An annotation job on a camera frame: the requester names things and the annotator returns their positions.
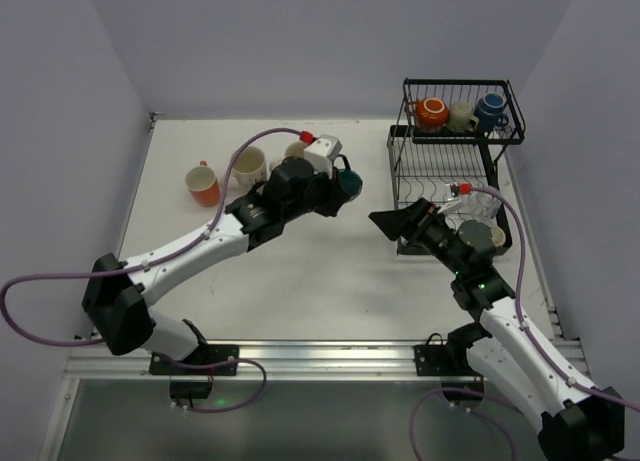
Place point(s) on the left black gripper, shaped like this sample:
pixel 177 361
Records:
pixel 329 193

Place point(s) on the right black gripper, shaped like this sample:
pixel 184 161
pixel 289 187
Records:
pixel 417 225

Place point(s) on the dark teal mug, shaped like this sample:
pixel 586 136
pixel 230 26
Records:
pixel 348 180

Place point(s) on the tall floral white mug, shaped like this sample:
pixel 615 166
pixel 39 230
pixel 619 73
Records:
pixel 294 150

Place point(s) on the cream floral mug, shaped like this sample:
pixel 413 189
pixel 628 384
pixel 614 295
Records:
pixel 247 167

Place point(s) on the salmon orange mug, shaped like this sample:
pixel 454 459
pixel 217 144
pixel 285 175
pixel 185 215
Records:
pixel 202 183

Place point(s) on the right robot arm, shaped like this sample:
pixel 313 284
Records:
pixel 572 417

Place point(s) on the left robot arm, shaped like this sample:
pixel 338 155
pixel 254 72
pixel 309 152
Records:
pixel 120 297

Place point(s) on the small beige cup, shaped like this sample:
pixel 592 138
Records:
pixel 498 236

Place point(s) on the orange round mug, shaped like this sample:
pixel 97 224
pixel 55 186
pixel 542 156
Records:
pixel 430 114

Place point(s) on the beige mug upper shelf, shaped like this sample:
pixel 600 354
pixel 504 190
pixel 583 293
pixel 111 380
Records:
pixel 462 118

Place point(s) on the blue mug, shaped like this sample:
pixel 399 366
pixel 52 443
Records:
pixel 490 112

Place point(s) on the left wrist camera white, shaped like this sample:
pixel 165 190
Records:
pixel 322 153

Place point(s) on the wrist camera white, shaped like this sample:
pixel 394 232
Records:
pixel 322 153
pixel 456 194

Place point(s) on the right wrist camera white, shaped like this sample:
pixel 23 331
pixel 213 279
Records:
pixel 456 194

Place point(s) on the black wire dish rack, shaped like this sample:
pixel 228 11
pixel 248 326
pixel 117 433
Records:
pixel 423 164

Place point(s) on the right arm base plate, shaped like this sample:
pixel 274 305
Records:
pixel 439 357

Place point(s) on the aluminium mounting rail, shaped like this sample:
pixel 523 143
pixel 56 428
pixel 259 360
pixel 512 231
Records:
pixel 282 360

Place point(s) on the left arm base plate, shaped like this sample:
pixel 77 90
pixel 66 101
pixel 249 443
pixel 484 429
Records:
pixel 211 354

